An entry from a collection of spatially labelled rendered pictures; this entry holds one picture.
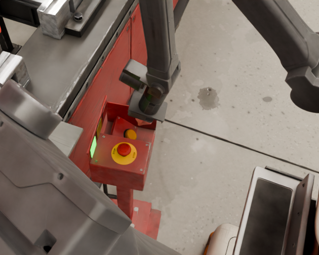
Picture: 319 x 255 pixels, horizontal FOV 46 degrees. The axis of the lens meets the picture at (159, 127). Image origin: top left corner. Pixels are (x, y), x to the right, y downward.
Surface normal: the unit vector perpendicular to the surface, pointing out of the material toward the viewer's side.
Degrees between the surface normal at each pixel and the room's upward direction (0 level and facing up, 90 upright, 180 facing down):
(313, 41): 39
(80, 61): 0
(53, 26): 90
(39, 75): 0
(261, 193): 0
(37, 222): 24
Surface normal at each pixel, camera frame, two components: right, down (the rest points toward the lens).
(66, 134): 0.07, -0.54
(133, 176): -0.18, 0.82
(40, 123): 0.61, 0.36
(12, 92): -0.26, -0.32
